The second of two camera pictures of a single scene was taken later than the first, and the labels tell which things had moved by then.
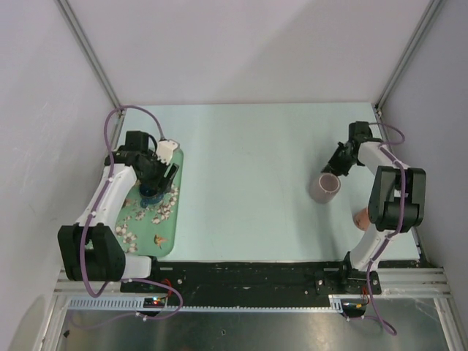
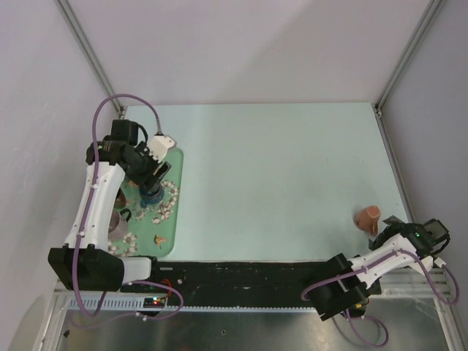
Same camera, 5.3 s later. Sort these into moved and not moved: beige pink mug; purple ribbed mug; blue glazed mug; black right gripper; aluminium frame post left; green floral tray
Moved: black right gripper; purple ribbed mug
Not moved: aluminium frame post left; blue glazed mug; beige pink mug; green floral tray
